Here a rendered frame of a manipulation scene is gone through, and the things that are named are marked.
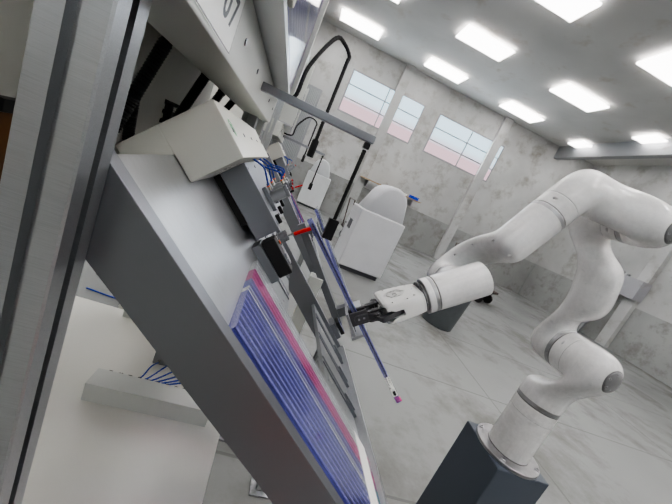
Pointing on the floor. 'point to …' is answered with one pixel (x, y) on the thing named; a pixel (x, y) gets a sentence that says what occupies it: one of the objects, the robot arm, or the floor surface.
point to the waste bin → (445, 320)
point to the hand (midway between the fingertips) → (358, 315)
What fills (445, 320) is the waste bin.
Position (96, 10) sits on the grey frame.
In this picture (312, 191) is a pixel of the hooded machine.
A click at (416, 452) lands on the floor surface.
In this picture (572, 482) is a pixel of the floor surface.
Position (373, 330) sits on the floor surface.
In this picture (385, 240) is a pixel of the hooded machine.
